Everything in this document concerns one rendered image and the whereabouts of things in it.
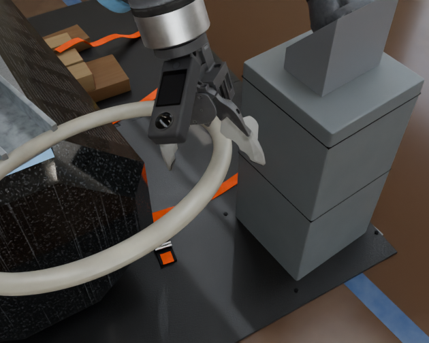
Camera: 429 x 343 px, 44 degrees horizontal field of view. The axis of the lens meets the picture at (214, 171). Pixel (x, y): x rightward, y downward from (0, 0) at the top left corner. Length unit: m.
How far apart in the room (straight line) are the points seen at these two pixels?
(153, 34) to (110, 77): 2.21
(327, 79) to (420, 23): 2.08
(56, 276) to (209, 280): 1.49
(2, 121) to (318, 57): 0.86
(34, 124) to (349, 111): 0.88
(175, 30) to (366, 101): 1.04
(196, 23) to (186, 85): 0.08
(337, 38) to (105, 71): 1.68
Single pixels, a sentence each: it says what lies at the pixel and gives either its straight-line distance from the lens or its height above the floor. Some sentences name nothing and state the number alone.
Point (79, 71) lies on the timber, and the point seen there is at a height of 0.20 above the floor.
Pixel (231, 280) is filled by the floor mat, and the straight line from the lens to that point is 2.16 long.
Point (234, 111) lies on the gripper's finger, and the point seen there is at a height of 1.42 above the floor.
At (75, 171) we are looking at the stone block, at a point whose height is 0.77.
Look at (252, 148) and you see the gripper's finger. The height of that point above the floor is 1.37.
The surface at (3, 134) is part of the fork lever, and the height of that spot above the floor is 1.13.
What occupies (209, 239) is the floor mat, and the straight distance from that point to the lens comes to 2.25.
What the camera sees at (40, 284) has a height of 1.30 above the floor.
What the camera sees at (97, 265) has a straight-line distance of 0.69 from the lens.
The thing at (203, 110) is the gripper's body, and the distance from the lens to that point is 0.72.
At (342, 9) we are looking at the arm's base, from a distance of 1.52.
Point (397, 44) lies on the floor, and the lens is 3.39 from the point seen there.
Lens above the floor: 1.91
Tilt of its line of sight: 50 degrees down
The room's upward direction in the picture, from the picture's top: straight up
